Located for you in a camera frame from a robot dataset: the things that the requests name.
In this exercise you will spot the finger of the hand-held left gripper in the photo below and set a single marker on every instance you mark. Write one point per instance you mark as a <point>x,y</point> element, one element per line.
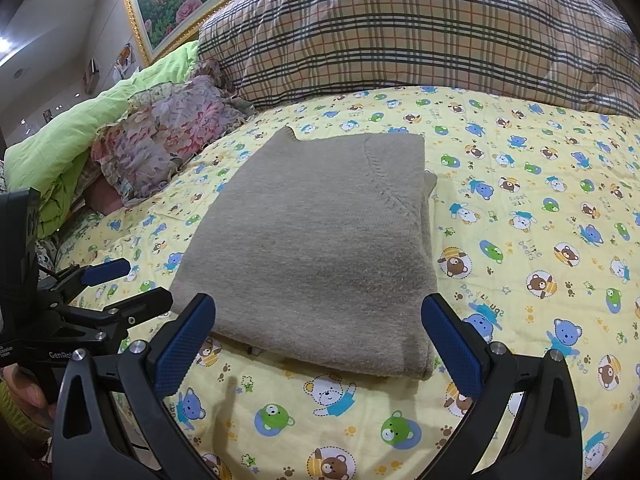
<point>105,272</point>
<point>135,307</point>

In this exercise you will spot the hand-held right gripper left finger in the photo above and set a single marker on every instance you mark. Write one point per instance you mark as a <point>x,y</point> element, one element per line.
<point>180,350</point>

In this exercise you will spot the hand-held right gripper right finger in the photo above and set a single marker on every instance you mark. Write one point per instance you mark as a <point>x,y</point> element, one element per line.
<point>452,345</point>

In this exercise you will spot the beige knit sweater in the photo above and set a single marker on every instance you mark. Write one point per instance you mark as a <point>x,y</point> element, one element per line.
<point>320,240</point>

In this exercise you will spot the person's left forearm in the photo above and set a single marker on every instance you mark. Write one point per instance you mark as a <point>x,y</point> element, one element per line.
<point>12,430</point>

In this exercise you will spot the person's left hand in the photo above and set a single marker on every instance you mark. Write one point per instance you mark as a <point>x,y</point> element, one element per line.
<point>27,390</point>

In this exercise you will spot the green quilt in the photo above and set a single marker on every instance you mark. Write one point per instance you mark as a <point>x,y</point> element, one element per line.
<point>70,135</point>

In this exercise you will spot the floral ruffled pillow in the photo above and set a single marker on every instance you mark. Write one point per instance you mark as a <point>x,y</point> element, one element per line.
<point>160,130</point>

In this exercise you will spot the yellow bear print bedsheet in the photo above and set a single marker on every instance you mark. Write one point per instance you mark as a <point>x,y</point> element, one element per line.
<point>525,200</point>

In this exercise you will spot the ceiling light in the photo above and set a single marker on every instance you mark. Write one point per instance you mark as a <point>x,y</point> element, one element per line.
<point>6,44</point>

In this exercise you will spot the plaid pillow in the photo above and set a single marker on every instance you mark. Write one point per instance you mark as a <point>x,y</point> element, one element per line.
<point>400,25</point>

